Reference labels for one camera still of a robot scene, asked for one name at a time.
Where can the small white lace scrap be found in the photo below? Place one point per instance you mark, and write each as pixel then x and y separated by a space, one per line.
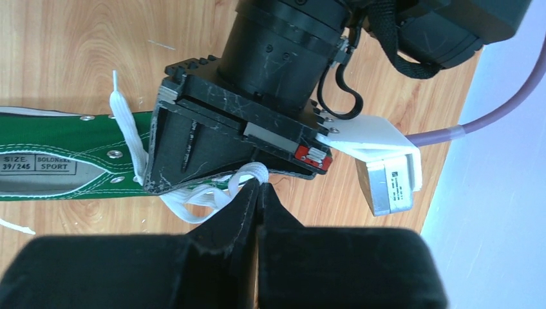
pixel 18 228

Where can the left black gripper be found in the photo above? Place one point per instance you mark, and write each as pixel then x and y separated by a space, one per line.
pixel 199 119

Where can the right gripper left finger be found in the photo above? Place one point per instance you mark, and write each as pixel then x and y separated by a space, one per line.
pixel 211 266

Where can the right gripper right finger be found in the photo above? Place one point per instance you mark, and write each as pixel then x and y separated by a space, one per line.
pixel 341 267

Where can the green canvas sneaker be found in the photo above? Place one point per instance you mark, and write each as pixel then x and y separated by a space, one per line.
pixel 52 155

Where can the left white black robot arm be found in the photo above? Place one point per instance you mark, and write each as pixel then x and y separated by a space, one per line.
pixel 283 50

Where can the white shoelace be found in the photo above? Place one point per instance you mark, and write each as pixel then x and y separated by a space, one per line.
pixel 175 193

